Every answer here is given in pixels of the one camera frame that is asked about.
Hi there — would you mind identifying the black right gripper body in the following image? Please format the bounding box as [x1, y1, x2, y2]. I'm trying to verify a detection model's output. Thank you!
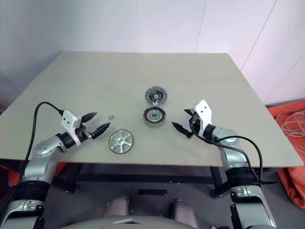
[189, 111, 203, 136]

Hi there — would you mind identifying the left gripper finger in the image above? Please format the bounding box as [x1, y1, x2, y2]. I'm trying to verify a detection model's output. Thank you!
[82, 112, 98, 124]
[91, 122, 111, 140]

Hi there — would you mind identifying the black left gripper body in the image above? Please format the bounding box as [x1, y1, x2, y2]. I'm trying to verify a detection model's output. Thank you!
[75, 123, 93, 143]

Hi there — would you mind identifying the silver spoked rotor disc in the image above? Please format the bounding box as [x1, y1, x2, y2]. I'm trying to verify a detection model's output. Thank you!
[108, 128, 135, 156]

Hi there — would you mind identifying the silver motor stator base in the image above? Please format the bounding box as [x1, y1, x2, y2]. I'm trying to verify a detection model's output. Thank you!
[142, 107, 166, 129]

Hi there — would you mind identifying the black flat bar on floor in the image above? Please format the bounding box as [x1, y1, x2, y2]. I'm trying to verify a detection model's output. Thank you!
[137, 188, 168, 197]

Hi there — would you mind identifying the dark grey rounded cover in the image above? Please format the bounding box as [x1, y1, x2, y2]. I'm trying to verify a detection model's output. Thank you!
[170, 199, 199, 227]
[103, 194, 131, 218]

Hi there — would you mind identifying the orange fabric under table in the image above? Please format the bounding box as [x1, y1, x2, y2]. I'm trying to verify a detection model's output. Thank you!
[0, 158, 23, 188]

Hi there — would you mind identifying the silver robot torso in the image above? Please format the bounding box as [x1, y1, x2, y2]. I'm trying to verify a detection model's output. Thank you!
[59, 215, 199, 229]

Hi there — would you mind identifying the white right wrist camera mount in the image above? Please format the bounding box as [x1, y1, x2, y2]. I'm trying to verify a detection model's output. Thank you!
[192, 100, 213, 138]

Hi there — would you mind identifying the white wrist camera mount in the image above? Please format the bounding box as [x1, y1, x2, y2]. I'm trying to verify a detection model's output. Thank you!
[192, 100, 213, 138]
[61, 110, 83, 145]

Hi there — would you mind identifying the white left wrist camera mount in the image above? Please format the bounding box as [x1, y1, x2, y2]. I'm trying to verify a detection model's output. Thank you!
[61, 110, 83, 145]

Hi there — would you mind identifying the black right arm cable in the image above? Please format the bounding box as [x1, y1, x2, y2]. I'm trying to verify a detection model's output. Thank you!
[189, 119, 265, 186]

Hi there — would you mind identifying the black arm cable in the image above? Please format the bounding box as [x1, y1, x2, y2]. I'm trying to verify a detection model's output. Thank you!
[0, 102, 64, 208]
[189, 119, 265, 186]

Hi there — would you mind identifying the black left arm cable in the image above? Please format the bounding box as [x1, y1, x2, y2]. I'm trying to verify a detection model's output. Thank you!
[0, 102, 64, 208]

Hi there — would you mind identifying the black metal table frame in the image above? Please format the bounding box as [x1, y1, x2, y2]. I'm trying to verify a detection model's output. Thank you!
[51, 163, 278, 198]

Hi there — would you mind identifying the white cable coil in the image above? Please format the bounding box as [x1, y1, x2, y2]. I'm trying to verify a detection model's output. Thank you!
[277, 111, 305, 139]

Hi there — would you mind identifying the orange fabric with white cables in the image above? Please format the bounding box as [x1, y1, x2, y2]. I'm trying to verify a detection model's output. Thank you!
[266, 100, 305, 210]

